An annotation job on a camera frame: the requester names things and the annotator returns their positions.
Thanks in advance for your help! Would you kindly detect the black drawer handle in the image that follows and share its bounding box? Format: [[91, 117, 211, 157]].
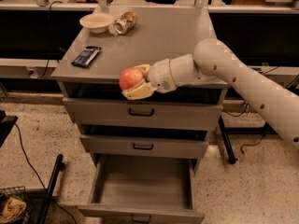
[[132, 143, 154, 150], [128, 108, 154, 117], [131, 215, 151, 224]]

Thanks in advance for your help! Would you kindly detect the black middle drawer handle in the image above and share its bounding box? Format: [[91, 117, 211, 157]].
[[132, 143, 154, 150]]

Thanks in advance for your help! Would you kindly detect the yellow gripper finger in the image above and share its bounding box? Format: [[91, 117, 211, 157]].
[[134, 64, 150, 78], [121, 80, 156, 100]]

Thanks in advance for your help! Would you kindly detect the black floor cable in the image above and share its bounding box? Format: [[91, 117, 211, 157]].
[[239, 124, 275, 155], [13, 122, 78, 224]]

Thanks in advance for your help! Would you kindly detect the grey drawer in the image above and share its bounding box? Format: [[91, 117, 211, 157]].
[[80, 125, 208, 159], [78, 155, 205, 224], [64, 84, 222, 131]]

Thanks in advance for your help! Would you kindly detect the grey bottom drawer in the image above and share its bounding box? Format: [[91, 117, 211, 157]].
[[78, 155, 205, 224]]

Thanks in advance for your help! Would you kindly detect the grey top drawer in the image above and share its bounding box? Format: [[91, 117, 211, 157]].
[[64, 84, 222, 131]]

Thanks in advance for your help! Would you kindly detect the silver drink can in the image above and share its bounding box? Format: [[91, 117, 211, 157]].
[[113, 11, 138, 35]]

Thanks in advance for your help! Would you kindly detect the dark blue snack bar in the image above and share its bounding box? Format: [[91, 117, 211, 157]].
[[71, 46, 102, 68]]

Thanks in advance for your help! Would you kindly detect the cream bowl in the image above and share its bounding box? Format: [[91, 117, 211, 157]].
[[79, 13, 114, 34]]

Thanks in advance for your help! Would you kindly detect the black floor cable right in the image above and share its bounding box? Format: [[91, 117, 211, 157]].
[[239, 124, 275, 155]]

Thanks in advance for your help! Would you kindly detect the black hanging cable left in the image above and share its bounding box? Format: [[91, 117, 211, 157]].
[[39, 0, 64, 79]]

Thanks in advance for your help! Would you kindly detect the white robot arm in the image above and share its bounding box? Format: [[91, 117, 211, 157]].
[[119, 38, 299, 148]]

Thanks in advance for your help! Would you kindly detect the black top drawer handle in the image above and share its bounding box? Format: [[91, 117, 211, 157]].
[[128, 108, 154, 117]]

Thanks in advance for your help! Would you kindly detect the red apple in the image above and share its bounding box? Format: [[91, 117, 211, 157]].
[[119, 67, 144, 91]]

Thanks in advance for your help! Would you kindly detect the wire basket with bags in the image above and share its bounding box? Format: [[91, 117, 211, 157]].
[[0, 186, 30, 224]]

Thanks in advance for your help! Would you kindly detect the grey middle drawer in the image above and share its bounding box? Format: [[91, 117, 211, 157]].
[[80, 125, 208, 159]]

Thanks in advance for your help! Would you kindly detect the black pole left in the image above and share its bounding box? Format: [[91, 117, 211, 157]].
[[36, 154, 64, 224]]

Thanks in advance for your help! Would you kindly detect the black table leg right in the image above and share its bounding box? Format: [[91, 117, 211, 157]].
[[219, 117, 237, 164]]

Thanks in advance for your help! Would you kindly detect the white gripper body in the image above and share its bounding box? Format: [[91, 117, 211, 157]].
[[148, 59, 177, 93]]

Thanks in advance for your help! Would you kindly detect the grey drawer cabinet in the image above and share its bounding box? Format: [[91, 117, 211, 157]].
[[50, 5, 234, 170]]

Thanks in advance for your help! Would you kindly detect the black bottom drawer handle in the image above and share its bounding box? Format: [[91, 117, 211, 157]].
[[131, 215, 151, 224]]

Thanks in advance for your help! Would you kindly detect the black floor cable left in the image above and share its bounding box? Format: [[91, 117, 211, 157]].
[[13, 122, 78, 224]]

